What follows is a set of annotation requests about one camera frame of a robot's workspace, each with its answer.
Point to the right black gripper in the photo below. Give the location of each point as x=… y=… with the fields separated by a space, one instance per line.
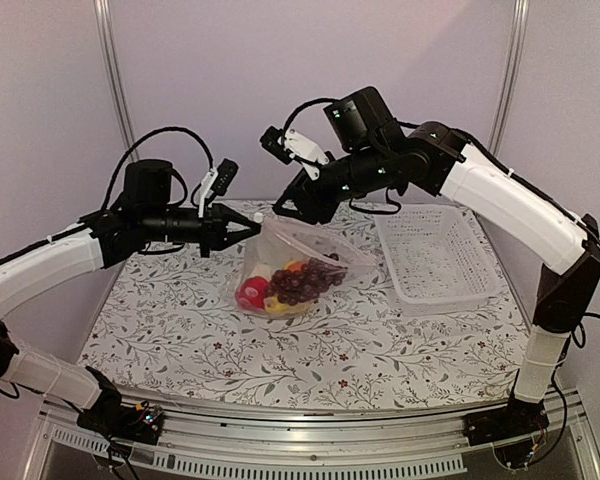
x=313 y=209

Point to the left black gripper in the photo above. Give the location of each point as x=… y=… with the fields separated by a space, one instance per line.
x=215 y=233

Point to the white cauliflower toy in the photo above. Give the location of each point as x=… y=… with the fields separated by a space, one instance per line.
x=262 y=270

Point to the yellow corn toy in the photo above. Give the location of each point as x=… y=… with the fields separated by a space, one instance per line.
x=292 y=265
x=273 y=306

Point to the clear zip top bag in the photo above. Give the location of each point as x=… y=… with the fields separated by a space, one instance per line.
x=283 y=240

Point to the red pepper toy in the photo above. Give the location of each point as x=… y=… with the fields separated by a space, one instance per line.
x=250 y=295

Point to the dark red grape bunch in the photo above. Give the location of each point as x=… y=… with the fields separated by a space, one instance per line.
x=306 y=280

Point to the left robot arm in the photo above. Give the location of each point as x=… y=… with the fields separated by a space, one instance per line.
x=97 y=241

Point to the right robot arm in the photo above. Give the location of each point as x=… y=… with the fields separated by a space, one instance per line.
x=448 y=162

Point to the floral table mat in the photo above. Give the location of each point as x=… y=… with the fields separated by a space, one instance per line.
x=168 y=326

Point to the white plastic basket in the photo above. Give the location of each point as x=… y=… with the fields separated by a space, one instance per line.
x=436 y=259

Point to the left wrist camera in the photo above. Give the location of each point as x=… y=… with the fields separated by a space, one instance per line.
x=154 y=186

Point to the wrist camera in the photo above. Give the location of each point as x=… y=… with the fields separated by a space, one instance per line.
x=154 y=186
x=360 y=120

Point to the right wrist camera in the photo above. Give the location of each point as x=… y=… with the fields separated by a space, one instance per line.
x=360 y=120

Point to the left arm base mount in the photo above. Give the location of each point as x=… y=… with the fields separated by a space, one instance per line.
x=140 y=423

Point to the left aluminium post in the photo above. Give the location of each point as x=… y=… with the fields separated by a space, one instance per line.
x=105 y=29

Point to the aluminium post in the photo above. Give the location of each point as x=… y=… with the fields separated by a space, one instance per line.
x=105 y=29
x=512 y=68

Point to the aluminium front rail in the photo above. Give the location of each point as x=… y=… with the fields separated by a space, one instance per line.
x=205 y=439

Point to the right aluminium post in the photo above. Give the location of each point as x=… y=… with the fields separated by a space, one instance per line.
x=512 y=68

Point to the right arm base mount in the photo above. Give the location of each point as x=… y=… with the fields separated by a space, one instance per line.
x=516 y=431

